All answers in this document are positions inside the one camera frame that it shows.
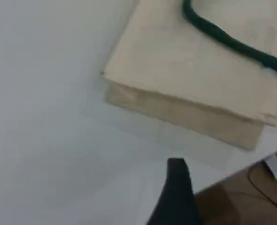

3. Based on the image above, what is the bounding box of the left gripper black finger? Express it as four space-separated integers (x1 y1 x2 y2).
146 157 203 225

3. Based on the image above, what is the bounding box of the thin black cable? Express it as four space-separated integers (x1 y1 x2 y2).
247 161 277 216

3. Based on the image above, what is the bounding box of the dark green rope handle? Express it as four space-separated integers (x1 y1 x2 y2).
182 0 277 82

